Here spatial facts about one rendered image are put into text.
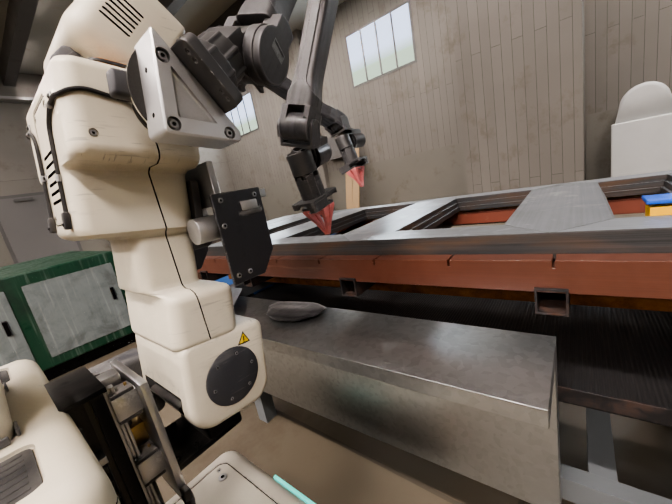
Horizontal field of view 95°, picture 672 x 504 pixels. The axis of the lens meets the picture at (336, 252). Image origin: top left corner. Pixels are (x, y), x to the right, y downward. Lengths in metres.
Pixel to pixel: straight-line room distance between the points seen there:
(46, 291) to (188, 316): 2.58
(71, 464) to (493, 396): 0.52
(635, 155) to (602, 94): 1.36
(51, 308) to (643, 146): 6.98
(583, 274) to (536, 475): 0.43
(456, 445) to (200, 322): 0.64
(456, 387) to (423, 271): 0.26
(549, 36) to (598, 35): 1.48
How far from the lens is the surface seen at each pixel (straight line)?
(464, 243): 0.71
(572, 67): 5.80
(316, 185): 0.70
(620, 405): 0.77
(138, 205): 0.56
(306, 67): 0.71
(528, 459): 0.85
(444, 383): 0.57
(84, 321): 3.17
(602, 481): 1.02
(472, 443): 0.87
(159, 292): 0.58
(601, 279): 0.66
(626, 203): 1.34
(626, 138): 6.26
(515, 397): 0.56
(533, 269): 0.66
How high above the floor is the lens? 1.03
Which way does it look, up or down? 13 degrees down
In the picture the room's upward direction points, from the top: 11 degrees counter-clockwise
